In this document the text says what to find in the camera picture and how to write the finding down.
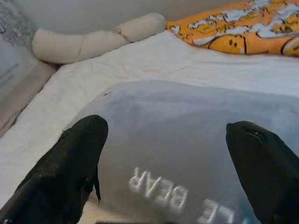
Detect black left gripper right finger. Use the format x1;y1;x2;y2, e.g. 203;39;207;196
226;120;299;224

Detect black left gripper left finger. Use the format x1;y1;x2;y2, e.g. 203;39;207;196
0;114;109;224

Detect grey lettered pillow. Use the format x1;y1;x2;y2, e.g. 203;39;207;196
63;80;299;224

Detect beige knotted bolster pillow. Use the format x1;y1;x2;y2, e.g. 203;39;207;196
32;12;166;64

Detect white bed sheet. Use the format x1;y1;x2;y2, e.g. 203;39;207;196
0;30;299;210

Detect grey patterned curtain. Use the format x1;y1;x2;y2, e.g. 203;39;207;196
0;0;39;98

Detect orange cartoon print blanket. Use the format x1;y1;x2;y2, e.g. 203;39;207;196
165;0;299;58

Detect beige bed frame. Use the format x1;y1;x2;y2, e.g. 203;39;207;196
0;62;58;137

